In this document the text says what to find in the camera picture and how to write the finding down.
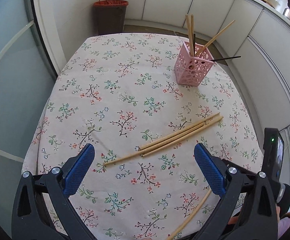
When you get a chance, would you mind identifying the wooden chopstick bottom edge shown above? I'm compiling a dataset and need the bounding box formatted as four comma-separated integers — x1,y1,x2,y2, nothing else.
166,189,212,240

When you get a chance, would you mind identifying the wooden chopstick bundle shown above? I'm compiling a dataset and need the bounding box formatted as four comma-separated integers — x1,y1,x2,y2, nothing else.
142,115,223,157

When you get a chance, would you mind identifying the black chopstick long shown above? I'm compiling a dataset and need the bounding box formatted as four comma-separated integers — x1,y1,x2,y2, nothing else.
210,56,241,62

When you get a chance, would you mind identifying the long wooden chopstick top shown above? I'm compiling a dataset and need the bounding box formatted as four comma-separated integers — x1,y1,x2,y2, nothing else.
195,20,235,56

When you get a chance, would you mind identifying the black chopstick short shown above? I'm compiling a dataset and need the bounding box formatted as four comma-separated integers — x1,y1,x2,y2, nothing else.
192,34,196,57

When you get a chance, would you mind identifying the person right hand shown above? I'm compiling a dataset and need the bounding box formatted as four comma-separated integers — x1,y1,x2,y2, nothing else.
276,204,290,239

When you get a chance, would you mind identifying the floral tablecloth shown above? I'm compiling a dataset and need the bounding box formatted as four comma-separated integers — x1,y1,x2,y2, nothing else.
23,34,262,239

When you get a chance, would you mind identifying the pink perforated utensil holder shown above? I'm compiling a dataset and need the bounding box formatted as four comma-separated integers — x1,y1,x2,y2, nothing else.
174,41,215,87

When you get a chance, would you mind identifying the brown trash bin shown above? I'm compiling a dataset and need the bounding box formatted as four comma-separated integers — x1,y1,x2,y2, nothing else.
93,0,129,35

